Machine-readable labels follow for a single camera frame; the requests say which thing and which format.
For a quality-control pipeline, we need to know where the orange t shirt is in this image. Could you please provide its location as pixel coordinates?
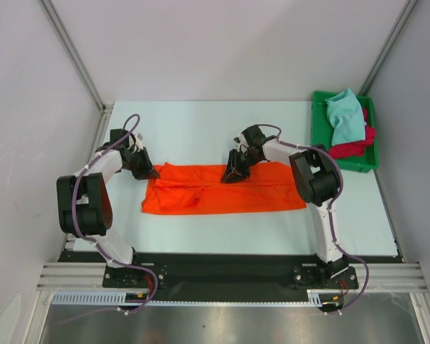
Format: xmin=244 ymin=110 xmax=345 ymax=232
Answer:
xmin=142 ymin=162 xmax=307 ymax=216

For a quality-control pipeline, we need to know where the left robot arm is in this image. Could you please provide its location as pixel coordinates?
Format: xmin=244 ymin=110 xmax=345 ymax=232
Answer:
xmin=56 ymin=129 xmax=160 ymax=287

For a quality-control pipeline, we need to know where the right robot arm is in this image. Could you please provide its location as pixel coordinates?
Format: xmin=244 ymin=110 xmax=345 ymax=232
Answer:
xmin=221 ymin=125 xmax=348 ymax=287

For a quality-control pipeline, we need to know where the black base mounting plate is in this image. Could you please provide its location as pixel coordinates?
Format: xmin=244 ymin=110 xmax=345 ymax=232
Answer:
xmin=58 ymin=251 xmax=403 ymax=303

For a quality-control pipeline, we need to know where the red t shirt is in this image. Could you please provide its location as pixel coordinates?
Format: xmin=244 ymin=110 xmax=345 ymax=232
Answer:
xmin=330 ymin=107 xmax=376 ymax=159

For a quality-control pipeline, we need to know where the teal t shirt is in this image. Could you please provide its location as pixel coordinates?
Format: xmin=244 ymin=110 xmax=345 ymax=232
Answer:
xmin=325 ymin=88 xmax=366 ymax=146

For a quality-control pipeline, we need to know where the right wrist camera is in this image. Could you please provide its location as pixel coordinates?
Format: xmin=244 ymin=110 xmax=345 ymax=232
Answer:
xmin=233 ymin=133 xmax=248 ymax=151

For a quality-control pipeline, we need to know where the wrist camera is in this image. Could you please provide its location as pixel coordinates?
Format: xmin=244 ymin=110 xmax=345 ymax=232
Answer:
xmin=132 ymin=133 xmax=143 ymax=151
xmin=233 ymin=133 xmax=248 ymax=151

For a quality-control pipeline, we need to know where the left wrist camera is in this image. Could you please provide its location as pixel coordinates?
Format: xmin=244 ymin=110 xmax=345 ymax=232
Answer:
xmin=132 ymin=133 xmax=143 ymax=151

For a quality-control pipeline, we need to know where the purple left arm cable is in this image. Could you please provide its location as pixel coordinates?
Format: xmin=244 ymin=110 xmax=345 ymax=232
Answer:
xmin=53 ymin=114 xmax=161 ymax=325

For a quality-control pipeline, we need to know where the white slotted cable duct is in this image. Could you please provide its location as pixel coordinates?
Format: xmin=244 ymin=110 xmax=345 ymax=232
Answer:
xmin=51 ymin=291 xmax=338 ymax=308

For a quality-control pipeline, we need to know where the right aluminium corner post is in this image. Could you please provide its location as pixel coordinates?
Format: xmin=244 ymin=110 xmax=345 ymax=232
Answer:
xmin=358 ymin=0 xmax=421 ymax=96

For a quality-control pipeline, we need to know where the aluminium corner post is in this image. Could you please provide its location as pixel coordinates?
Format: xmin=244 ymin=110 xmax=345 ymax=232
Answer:
xmin=37 ymin=0 xmax=107 ymax=113
xmin=358 ymin=0 xmax=421 ymax=96

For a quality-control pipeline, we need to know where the left aluminium corner post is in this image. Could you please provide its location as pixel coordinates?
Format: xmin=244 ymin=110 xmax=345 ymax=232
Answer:
xmin=37 ymin=0 xmax=107 ymax=113

